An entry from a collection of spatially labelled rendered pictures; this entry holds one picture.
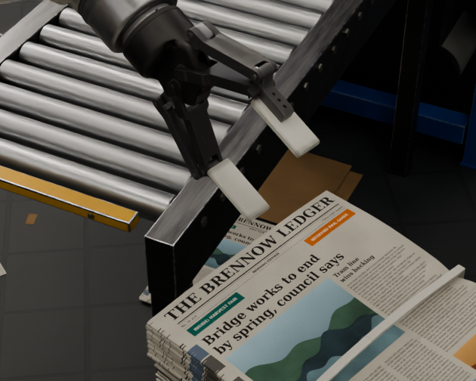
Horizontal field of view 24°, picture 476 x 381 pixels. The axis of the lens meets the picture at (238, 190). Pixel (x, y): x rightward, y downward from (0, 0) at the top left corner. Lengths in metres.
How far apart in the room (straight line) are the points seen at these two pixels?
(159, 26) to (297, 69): 0.86
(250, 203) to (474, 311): 0.26
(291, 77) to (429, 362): 0.91
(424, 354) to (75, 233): 1.79
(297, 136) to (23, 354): 1.60
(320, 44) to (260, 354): 1.00
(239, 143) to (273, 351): 0.71
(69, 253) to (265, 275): 1.62
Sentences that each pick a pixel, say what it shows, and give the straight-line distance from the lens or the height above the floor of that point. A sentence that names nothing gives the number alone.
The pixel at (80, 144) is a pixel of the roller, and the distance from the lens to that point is 1.79.
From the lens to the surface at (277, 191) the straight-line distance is 2.90.
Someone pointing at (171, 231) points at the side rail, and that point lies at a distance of 1.62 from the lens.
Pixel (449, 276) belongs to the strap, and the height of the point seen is 1.06.
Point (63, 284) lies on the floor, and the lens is 2.69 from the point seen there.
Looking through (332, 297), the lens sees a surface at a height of 1.06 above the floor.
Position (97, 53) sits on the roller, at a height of 0.79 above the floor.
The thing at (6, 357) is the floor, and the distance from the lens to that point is 2.55.
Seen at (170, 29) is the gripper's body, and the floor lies 1.31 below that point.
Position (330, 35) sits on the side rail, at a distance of 2.04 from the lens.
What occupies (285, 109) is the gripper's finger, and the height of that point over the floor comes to 1.28.
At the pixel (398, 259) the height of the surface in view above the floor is 1.06.
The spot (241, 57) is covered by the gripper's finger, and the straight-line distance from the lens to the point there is 1.04.
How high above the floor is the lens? 1.90
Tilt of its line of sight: 41 degrees down
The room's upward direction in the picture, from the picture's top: straight up
